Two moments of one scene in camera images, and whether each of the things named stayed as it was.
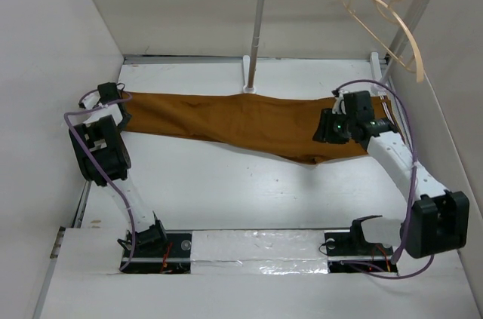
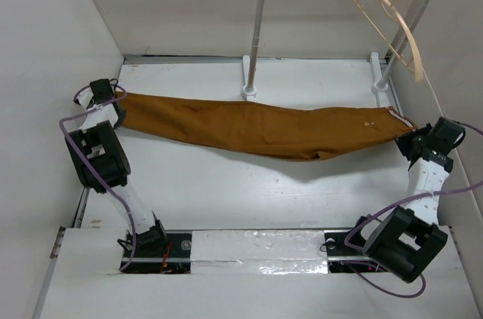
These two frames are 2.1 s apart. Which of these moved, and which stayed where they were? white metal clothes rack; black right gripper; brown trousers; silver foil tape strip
Moved: brown trousers; black right gripper
Stayed: white metal clothes rack; silver foil tape strip
